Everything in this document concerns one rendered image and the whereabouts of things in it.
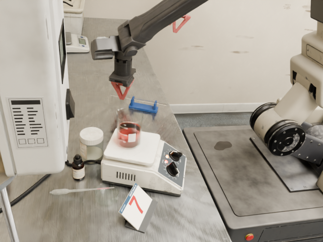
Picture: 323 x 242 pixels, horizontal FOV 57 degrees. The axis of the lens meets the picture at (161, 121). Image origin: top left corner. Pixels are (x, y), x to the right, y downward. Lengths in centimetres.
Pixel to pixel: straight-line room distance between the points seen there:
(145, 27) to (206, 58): 154
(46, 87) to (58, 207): 57
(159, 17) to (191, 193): 45
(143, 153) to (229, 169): 81
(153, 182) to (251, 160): 91
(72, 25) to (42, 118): 152
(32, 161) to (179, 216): 54
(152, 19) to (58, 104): 66
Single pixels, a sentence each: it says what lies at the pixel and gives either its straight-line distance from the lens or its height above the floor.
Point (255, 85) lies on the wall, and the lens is 265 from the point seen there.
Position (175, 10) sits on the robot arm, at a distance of 79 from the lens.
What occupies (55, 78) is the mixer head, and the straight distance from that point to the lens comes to 17.
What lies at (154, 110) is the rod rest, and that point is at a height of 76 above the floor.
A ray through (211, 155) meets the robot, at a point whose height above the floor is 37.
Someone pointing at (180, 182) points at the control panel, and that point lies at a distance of 73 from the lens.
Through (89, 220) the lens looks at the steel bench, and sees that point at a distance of 69.
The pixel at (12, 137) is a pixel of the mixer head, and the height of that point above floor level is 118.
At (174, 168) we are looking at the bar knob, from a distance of 72.
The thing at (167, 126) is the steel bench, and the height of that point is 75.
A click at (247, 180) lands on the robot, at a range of 144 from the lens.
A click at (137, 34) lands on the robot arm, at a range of 85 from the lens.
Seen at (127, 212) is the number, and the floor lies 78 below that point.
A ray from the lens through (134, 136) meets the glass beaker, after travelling 69.
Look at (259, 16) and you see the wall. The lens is 240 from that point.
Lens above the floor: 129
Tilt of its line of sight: 33 degrees down
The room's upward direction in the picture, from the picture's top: 7 degrees clockwise
